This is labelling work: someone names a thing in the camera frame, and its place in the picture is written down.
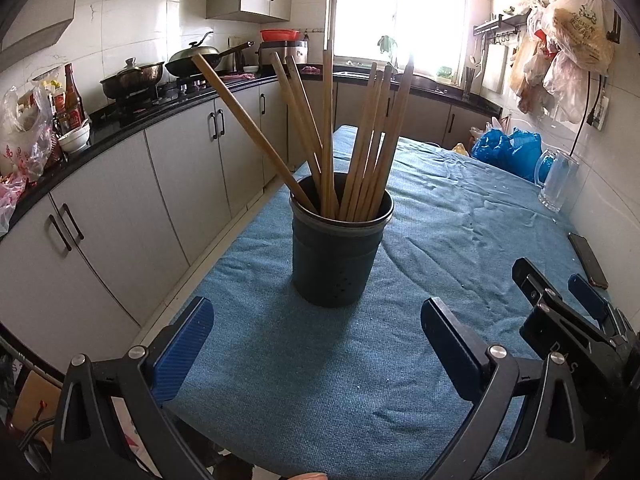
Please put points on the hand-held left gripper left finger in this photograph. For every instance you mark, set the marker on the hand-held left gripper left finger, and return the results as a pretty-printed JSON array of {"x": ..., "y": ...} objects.
[{"x": 182, "y": 345}]

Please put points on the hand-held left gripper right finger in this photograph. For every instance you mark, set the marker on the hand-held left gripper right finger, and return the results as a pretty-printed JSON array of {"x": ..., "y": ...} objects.
[{"x": 452, "y": 345}]

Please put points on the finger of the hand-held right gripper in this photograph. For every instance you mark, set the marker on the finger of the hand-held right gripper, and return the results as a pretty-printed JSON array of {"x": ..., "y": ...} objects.
[
  {"x": 590, "y": 297},
  {"x": 535, "y": 285}
]

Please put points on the dark grey utensil holder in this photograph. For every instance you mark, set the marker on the dark grey utensil holder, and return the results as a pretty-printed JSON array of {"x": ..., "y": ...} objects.
[{"x": 335, "y": 260}]

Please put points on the bundle of wooden chopsticks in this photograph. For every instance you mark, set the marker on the bundle of wooden chopsticks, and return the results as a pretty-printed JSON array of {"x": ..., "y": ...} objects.
[{"x": 327, "y": 135}]

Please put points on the person's left hand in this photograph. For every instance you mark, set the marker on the person's left hand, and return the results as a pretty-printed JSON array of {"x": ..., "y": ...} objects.
[{"x": 311, "y": 476}]

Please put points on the black smartphone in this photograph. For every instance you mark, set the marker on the black smartphone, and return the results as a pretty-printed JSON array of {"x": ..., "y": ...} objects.
[{"x": 587, "y": 260}]

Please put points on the clear glass mug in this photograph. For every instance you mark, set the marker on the clear glass mug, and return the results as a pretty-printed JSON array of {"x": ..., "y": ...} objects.
[{"x": 560, "y": 185}]

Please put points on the blue table cloth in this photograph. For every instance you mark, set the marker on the blue table cloth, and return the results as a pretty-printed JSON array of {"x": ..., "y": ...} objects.
[{"x": 440, "y": 220}]

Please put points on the blue plastic bag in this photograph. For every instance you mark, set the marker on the blue plastic bag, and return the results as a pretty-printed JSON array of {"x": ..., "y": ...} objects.
[{"x": 505, "y": 152}]

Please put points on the yellow bag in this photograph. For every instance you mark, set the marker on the yellow bag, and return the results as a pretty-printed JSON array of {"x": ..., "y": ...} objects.
[{"x": 461, "y": 150}]

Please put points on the cardboard box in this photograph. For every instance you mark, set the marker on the cardboard box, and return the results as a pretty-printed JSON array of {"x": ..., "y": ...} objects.
[{"x": 35, "y": 405}]

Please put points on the small white plastic bag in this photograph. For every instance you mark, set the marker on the small white plastic bag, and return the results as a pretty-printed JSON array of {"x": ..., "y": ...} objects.
[{"x": 495, "y": 126}]

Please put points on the grey lower kitchen cabinets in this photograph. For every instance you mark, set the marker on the grey lower kitchen cabinets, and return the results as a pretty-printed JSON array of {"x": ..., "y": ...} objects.
[{"x": 185, "y": 175}]

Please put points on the white power strip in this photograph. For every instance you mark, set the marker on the white power strip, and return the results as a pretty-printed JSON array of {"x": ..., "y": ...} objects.
[{"x": 598, "y": 112}]

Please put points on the clear plastic bag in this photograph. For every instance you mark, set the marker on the clear plastic bag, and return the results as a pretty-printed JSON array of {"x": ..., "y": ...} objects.
[{"x": 565, "y": 87}]

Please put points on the beige plastic bag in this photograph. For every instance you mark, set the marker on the beige plastic bag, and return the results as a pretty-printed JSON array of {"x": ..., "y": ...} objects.
[{"x": 525, "y": 75}]

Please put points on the black chopstick caddy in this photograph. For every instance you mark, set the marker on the black chopstick caddy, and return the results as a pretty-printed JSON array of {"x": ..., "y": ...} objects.
[{"x": 468, "y": 85}]

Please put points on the white cutting board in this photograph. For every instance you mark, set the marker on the white cutting board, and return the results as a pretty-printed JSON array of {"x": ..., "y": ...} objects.
[{"x": 495, "y": 70}]

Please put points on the pink plastic bag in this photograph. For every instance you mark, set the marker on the pink plastic bag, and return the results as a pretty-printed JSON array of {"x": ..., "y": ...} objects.
[{"x": 10, "y": 200}]

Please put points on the black kitchen countertop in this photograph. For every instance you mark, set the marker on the black kitchen countertop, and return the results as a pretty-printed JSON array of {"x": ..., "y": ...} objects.
[{"x": 120, "y": 125}]

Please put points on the green dish sponge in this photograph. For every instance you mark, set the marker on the green dish sponge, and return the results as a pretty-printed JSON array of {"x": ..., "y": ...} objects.
[{"x": 444, "y": 72}]

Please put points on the white bowl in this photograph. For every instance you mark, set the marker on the white bowl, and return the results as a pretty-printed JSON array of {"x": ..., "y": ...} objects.
[{"x": 75, "y": 137}]

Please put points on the hanging metal ladle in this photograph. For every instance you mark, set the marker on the hanging metal ladle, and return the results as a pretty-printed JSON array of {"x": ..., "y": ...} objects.
[{"x": 477, "y": 52}]

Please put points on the gas stove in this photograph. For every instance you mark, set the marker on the gas stove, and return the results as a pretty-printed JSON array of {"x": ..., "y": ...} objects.
[{"x": 170, "y": 92}]

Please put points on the large white plastic bag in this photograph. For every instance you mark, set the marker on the large white plastic bag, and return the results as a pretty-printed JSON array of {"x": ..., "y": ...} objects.
[{"x": 580, "y": 25}]

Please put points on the dark sauce bottle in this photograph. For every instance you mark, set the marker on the dark sauce bottle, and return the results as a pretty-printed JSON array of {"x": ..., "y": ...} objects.
[{"x": 56, "y": 110}]

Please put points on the clear bag with red print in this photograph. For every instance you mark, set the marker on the clear bag with red print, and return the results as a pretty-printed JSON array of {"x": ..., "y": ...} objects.
[{"x": 22, "y": 130}]

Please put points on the red label sauce bottle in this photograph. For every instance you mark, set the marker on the red label sauce bottle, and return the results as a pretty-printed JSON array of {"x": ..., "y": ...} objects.
[{"x": 72, "y": 100}]

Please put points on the steel pot with lid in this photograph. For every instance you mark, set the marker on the steel pot with lid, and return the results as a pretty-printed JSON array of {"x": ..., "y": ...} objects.
[{"x": 132, "y": 80}]

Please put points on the steel sink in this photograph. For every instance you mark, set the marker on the steel sink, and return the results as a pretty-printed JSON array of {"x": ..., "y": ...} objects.
[{"x": 350, "y": 74}]

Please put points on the green cloth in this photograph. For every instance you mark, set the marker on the green cloth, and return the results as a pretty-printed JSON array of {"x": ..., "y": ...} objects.
[{"x": 387, "y": 45}]

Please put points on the black wok with lid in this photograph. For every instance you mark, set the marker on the black wok with lid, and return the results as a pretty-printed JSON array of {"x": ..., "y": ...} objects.
[{"x": 195, "y": 57}]

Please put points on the kitchen window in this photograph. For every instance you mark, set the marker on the kitchen window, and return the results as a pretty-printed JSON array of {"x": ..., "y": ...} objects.
[{"x": 430, "y": 10}]

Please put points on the metal rice cooker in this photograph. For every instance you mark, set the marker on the metal rice cooker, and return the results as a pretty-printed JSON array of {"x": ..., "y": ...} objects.
[{"x": 282, "y": 52}]

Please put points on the red plastic basin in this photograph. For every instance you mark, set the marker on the red plastic basin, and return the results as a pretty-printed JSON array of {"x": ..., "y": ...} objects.
[{"x": 280, "y": 35}]

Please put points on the metal wall shelf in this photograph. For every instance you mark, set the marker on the metal wall shelf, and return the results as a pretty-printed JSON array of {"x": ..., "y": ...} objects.
[{"x": 500, "y": 22}]

